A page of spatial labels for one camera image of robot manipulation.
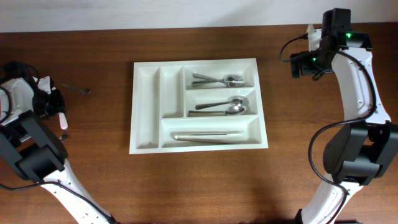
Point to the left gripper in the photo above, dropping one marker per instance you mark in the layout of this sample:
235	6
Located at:
55	106

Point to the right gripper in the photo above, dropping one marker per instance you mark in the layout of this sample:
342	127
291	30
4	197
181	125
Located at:
305	66

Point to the pink plastic knife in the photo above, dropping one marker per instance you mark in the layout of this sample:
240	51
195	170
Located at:
63	121

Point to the dark small teaspoon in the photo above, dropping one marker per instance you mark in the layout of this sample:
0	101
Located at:
83	91

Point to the steel tablespoon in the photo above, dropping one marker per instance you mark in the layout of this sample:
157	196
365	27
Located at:
232	110
234	100

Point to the steel fork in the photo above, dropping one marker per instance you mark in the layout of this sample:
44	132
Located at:
217	82
214	79

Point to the steel tongs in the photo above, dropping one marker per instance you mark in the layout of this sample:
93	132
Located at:
230	137

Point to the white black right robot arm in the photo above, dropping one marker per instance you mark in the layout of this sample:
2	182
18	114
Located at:
349	154

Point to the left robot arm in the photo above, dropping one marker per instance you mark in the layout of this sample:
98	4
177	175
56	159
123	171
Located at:
32	150

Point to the white cutlery tray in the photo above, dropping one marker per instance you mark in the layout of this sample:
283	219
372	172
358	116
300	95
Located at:
164	92

